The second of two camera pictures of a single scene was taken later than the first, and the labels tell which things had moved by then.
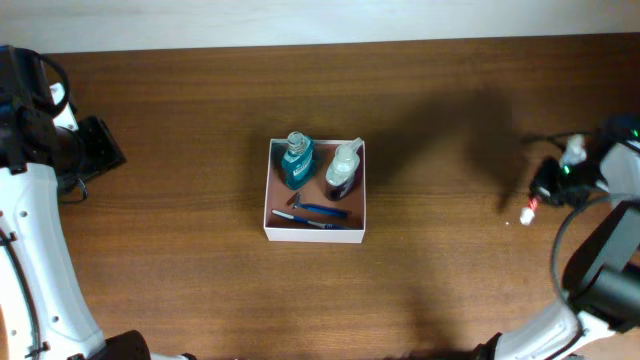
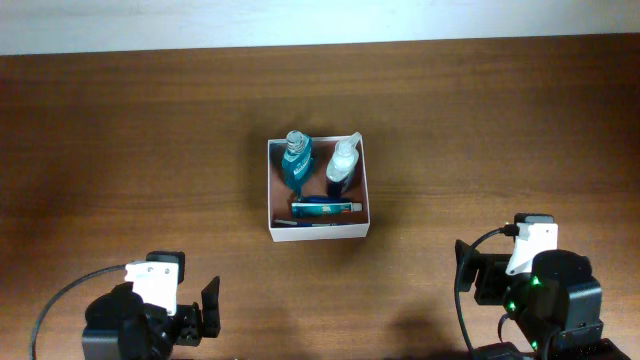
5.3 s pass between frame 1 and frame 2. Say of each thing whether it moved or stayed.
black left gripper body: moved
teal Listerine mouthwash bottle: stayed
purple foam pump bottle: stayed
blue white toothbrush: moved
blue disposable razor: moved
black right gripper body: moved
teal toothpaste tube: moved
